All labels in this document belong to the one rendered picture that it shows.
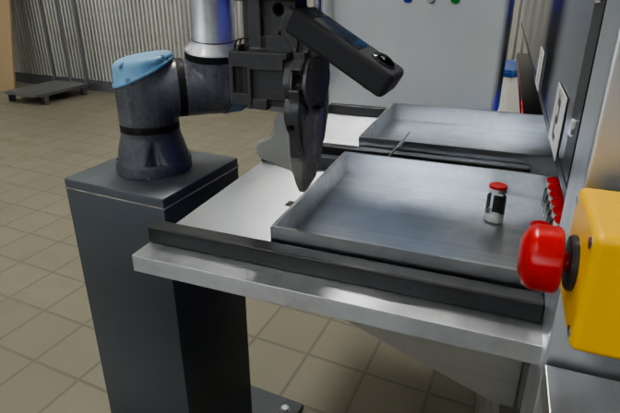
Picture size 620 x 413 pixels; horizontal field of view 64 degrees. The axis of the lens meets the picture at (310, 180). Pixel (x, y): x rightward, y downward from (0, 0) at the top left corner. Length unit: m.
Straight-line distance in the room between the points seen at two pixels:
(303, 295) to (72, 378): 1.40
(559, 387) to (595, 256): 0.15
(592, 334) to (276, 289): 0.28
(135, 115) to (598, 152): 0.81
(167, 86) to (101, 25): 5.02
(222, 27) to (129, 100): 0.22
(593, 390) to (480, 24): 1.05
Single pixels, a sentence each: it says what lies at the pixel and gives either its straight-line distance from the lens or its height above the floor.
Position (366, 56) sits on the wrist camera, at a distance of 0.46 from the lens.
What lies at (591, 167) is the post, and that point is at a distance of 0.37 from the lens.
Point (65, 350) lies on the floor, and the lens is 1.93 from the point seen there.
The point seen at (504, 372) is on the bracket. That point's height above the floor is 0.77.
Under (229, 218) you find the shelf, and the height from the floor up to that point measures 0.88.
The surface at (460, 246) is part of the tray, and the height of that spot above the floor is 0.88.
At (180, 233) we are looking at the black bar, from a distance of 0.55.
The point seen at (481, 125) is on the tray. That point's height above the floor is 0.88.
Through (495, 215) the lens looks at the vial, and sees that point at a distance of 0.62.
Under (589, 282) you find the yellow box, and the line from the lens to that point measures 0.30.
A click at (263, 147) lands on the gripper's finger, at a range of 0.52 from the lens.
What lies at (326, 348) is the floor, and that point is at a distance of 1.76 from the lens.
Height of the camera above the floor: 1.15
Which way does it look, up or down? 22 degrees down
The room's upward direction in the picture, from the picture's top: straight up
